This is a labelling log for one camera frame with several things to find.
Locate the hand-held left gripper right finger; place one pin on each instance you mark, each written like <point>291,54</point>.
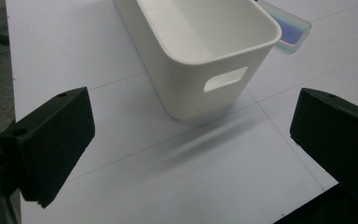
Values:
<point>338,133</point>

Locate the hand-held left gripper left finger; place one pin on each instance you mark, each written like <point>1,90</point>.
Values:
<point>52,140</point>

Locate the white plastic storage bin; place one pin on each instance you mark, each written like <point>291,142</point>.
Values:
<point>183,77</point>

